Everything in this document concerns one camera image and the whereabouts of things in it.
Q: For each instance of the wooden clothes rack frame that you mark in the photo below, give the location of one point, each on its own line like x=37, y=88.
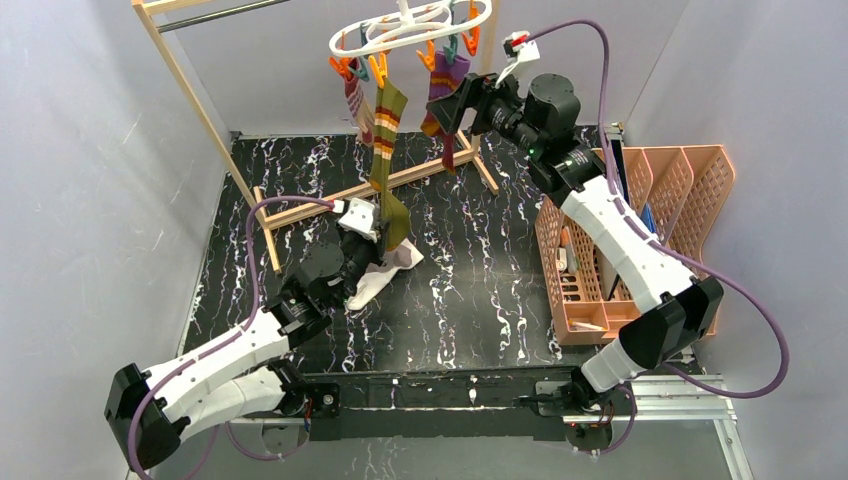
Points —
x=270, y=223

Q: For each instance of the metal hanging rod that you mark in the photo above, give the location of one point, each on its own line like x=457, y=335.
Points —
x=220, y=14

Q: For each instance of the maroon yellow striped sock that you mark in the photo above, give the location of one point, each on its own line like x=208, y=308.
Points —
x=445, y=78

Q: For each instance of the white plastic clip hanger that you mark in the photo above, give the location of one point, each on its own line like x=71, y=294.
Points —
x=409, y=25

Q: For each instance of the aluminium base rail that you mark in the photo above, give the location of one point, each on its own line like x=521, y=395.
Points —
x=430, y=404

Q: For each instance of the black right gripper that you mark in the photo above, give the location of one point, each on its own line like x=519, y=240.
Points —
x=475, y=103

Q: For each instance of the beige purple striped sock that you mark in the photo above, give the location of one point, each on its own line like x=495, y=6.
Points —
x=360, y=110

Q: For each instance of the white fluffy sock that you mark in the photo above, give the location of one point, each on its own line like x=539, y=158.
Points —
x=376, y=277

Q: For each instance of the blue folder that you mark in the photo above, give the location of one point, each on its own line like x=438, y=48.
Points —
x=648, y=219

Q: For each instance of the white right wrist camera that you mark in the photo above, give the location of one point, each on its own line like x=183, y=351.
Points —
x=521, y=51

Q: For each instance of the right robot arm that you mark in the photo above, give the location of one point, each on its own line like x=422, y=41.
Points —
x=676, y=308

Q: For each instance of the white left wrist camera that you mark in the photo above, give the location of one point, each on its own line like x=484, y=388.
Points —
x=358, y=216

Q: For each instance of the olive striped sock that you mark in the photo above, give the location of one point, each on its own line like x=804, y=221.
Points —
x=394, y=216

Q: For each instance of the orange plastic desk organizer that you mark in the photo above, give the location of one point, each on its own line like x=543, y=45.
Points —
x=678, y=191

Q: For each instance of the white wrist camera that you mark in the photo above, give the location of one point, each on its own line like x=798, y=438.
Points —
x=358, y=216
x=521, y=51

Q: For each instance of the white board in organizer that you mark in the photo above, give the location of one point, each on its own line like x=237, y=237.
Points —
x=616, y=146

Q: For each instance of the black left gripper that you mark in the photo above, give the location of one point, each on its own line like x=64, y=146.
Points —
x=366, y=242

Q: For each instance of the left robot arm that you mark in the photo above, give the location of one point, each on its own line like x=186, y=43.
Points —
x=152, y=411

